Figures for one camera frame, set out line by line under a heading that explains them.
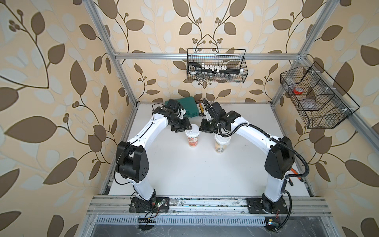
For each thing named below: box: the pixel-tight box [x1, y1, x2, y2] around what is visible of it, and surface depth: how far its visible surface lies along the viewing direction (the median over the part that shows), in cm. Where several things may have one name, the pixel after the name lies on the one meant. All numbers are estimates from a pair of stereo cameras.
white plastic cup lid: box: [214, 133, 232, 145], surface depth 82 cm
